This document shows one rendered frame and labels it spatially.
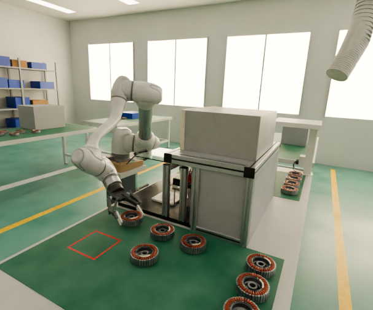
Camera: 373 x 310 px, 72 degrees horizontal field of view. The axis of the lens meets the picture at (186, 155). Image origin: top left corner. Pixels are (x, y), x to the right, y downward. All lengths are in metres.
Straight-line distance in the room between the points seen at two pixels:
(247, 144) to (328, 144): 4.91
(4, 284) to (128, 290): 0.42
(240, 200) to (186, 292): 0.43
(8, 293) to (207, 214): 0.79
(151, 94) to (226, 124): 0.64
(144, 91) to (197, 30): 5.19
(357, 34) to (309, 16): 3.78
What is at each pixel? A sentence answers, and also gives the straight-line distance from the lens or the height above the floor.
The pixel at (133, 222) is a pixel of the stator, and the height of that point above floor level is 0.78.
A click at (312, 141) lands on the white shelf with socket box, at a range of 2.36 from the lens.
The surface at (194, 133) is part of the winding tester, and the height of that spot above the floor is 1.21.
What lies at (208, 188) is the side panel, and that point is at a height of 0.98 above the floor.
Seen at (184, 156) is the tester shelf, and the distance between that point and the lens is 1.19.
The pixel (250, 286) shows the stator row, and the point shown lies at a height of 0.78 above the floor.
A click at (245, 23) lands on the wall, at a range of 6.38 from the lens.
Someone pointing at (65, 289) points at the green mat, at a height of 0.75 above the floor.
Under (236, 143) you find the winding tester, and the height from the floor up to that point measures 1.18.
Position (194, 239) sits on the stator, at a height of 0.77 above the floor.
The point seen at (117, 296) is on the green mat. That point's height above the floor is 0.75.
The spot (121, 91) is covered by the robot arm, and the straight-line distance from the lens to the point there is 1.69.
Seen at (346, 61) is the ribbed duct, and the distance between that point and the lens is 2.31.
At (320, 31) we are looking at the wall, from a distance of 6.08.
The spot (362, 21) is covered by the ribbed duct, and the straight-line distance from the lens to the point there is 2.46.
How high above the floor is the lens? 1.42
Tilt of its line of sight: 14 degrees down
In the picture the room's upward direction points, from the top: 2 degrees clockwise
